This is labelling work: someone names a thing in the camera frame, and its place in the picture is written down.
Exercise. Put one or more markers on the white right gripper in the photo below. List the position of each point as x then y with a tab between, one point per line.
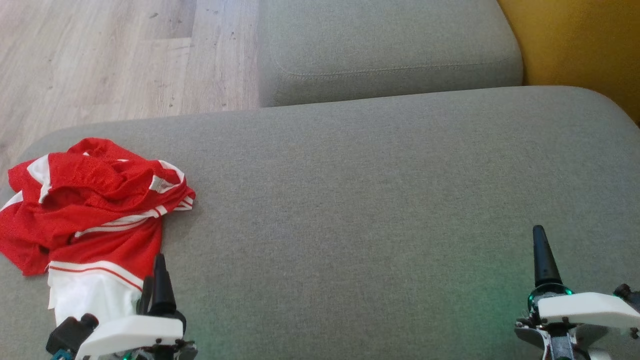
585	309

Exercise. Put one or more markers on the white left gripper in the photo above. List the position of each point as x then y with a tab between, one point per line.
132	332

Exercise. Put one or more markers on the red T-shirt with white sleeves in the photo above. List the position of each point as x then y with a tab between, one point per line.
115	245

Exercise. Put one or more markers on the grey fabric sofa seat cushion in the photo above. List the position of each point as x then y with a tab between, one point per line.
360	225

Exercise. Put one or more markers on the yellow padded panel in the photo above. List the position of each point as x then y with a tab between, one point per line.
585	40

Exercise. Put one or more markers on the grey fabric sofa back cushion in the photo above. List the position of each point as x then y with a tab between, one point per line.
380	45

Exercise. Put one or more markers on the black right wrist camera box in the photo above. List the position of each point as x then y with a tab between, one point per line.
625	292

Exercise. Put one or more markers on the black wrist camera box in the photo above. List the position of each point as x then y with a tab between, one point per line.
70	334
625	292

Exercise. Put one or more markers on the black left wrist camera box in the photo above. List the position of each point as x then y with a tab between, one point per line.
70	334

